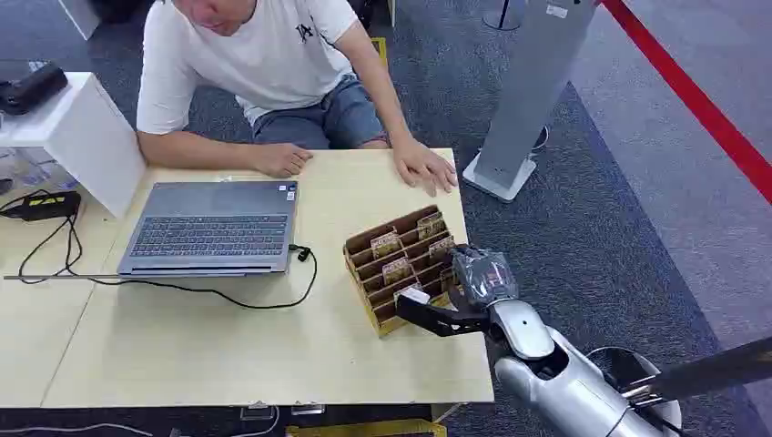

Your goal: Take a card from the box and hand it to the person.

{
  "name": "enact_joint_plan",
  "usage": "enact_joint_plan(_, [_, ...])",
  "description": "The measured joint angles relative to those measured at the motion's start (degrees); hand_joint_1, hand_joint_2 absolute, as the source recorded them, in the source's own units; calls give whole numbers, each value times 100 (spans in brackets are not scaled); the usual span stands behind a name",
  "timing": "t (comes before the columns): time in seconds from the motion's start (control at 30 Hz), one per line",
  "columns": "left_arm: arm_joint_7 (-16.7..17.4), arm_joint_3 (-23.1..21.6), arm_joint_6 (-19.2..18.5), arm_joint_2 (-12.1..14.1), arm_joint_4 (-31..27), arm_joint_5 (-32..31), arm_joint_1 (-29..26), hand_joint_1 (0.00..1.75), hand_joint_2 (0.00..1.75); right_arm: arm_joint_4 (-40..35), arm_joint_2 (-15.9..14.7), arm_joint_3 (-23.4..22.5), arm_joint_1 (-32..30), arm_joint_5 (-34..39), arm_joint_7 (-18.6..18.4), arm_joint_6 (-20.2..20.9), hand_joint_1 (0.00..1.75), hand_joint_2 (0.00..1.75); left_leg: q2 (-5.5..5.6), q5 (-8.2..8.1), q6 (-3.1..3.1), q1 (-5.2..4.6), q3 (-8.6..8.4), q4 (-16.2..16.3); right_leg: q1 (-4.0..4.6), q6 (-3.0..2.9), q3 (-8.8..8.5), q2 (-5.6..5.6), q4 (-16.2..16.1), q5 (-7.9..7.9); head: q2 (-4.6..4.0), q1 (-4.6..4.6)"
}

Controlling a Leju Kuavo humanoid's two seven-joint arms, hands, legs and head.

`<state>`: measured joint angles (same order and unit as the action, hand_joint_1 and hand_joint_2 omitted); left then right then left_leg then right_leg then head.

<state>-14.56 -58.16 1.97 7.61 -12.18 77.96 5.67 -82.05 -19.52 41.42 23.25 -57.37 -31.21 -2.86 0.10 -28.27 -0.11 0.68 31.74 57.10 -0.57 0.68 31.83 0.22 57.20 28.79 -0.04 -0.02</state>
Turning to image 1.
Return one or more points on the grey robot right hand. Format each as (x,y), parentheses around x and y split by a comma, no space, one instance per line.
(485,277)

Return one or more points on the white-edged card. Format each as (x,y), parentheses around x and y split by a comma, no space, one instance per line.
(413,293)

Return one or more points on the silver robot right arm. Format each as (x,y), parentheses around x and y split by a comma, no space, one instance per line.
(561,380)

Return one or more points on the brown printed card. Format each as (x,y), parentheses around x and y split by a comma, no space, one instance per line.
(430,224)
(441,246)
(386,244)
(397,270)

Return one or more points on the wooden card box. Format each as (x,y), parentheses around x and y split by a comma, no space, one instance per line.
(377,301)

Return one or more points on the person's left hand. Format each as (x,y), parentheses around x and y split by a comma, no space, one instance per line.
(422,164)

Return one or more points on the person's hand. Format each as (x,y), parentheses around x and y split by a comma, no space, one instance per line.
(282,160)
(422,164)

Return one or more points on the grey pillar stand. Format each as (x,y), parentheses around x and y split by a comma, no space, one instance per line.
(531,90)

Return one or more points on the yellow crate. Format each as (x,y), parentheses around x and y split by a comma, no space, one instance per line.
(368,430)

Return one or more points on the person's right hand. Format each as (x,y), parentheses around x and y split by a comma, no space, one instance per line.
(282,160)

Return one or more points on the black pole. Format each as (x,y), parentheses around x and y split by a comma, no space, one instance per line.
(712,369)

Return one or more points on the round stand base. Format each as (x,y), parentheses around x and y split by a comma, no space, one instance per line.
(503,15)

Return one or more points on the red floor strip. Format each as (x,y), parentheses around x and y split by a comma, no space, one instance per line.
(693,99)

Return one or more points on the grey laptop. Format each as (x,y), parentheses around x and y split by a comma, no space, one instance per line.
(211,232)

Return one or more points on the person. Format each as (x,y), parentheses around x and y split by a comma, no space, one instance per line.
(259,54)

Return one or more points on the white cabinet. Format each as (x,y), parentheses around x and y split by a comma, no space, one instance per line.
(90,142)

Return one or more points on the black power adapter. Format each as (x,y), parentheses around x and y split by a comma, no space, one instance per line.
(45,206)

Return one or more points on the clear plastic bag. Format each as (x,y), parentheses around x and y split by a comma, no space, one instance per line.
(36,172)

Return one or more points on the yellow frame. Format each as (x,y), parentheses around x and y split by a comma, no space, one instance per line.
(380,51)

